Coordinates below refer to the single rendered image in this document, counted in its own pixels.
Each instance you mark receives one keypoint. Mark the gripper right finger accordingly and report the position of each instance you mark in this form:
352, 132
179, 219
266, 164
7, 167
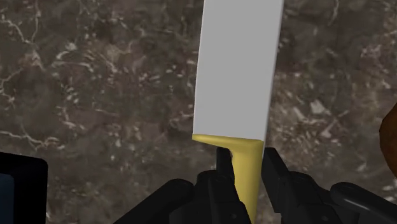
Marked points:
294, 195

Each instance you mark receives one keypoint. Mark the black tablet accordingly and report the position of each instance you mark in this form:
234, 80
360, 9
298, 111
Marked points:
23, 189

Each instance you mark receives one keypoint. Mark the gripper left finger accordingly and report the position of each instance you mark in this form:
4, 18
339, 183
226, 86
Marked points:
222, 186

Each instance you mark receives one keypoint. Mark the brown round object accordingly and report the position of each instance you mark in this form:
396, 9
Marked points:
389, 139

